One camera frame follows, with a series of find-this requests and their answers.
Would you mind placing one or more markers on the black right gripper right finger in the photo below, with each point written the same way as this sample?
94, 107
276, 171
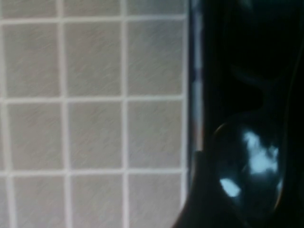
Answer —
294, 166

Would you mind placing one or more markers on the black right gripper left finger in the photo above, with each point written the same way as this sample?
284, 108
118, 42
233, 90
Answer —
204, 204

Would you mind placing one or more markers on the black framed glasses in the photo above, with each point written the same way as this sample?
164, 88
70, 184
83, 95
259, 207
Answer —
249, 190

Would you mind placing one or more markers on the black printed glasses case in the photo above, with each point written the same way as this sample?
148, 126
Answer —
197, 71

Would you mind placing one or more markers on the grey white-checked tablecloth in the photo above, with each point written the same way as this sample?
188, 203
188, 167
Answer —
95, 118

